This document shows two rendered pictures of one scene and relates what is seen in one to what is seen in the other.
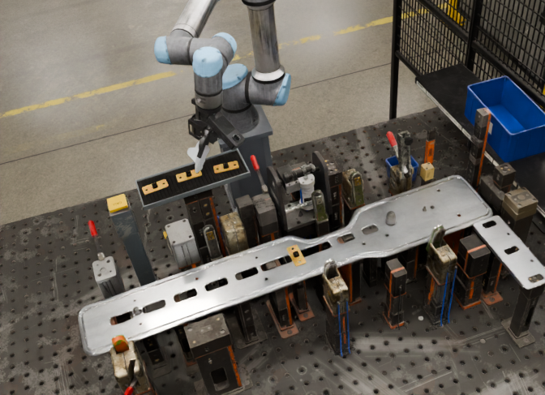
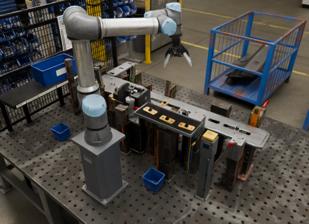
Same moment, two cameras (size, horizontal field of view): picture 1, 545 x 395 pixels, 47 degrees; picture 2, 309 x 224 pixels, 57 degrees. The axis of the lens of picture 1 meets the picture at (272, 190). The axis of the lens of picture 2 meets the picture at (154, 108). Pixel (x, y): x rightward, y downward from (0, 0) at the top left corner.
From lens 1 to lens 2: 280 cm
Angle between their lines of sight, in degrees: 90
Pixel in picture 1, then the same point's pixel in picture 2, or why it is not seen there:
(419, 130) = (17, 142)
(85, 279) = not seen: outside the picture
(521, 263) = (125, 66)
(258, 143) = not seen: hidden behind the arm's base
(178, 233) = (198, 116)
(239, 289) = (195, 109)
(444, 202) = (106, 82)
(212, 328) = (219, 103)
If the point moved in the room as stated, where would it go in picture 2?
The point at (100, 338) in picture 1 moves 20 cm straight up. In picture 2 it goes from (260, 132) to (266, 104)
